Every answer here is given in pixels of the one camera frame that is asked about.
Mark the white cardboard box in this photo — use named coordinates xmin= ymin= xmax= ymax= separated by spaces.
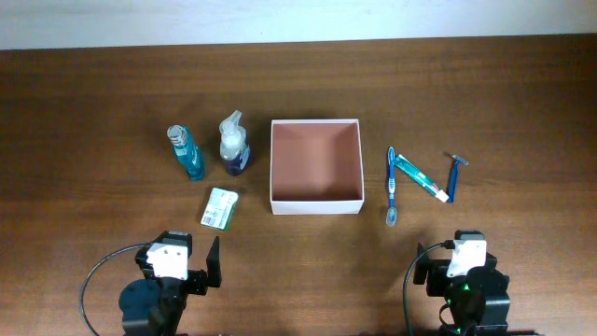
xmin=270 ymin=119 xmax=365 ymax=215

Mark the clear pump soap bottle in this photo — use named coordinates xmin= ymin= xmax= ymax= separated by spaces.
xmin=219 ymin=110 xmax=251 ymax=176

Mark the blue white toothbrush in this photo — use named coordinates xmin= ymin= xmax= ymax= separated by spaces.
xmin=386 ymin=147 xmax=397 ymax=227

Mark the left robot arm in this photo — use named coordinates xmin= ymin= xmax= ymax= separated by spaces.
xmin=118 ymin=231 xmax=222 ymax=336

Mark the teal mouthwash bottle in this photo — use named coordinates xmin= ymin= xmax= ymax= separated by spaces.
xmin=167 ymin=125 xmax=205 ymax=181

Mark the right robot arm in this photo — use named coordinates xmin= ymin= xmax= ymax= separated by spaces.
xmin=406 ymin=230 xmax=510 ymax=336

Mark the blue disposable razor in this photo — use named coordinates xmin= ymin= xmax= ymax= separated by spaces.
xmin=447 ymin=155 xmax=469 ymax=203

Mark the black cable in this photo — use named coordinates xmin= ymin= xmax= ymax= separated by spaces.
xmin=79 ymin=243 xmax=151 ymax=336
xmin=402 ymin=240 xmax=456 ymax=336

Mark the teal toothpaste tube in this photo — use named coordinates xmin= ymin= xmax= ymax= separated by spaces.
xmin=393 ymin=154 xmax=449 ymax=203

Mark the right black cable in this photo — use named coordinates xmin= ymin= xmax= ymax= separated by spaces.
xmin=402 ymin=240 xmax=456 ymax=336

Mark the left black cable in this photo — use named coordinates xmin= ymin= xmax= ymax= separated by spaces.
xmin=79 ymin=243 xmax=151 ymax=336

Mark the green white soap box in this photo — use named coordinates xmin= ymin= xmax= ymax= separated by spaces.
xmin=200 ymin=188 xmax=239 ymax=231

